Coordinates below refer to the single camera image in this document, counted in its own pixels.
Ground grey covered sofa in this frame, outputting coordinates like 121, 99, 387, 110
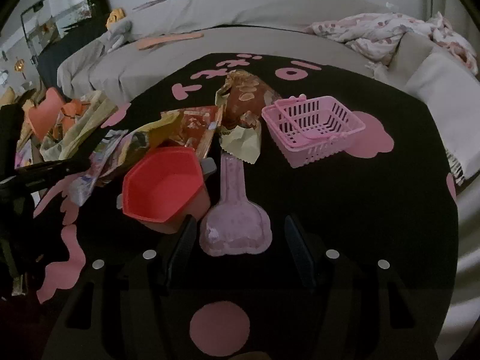
55, 0, 480, 196

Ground trash bin with yellow bag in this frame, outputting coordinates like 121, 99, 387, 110
40, 90, 118, 161

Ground pink plastic basket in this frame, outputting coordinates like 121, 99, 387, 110
262, 95, 365, 168

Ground brown bread wrapper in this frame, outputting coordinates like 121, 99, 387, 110
216, 70, 281, 164

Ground orange snack bag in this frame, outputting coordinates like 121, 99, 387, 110
58, 99, 90, 133

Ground red lid pink container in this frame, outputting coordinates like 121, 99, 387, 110
122, 146, 211, 234

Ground pink long shoehorn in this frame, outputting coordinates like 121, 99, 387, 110
135, 33, 203, 50

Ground red plastic kids chair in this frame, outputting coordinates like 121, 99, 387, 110
27, 88, 65, 141

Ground red foil snack bag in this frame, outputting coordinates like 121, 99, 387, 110
140, 106, 223, 160

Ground glass fish tank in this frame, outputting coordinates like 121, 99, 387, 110
20, 0, 108, 65

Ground orange plush toy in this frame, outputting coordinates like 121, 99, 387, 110
106, 8, 125, 29

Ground purple toy scoop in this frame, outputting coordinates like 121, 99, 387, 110
199, 153, 272, 257

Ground pink floral blanket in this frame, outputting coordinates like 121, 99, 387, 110
305, 12, 479, 75

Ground grey plush toy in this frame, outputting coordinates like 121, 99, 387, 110
105, 19, 132, 53

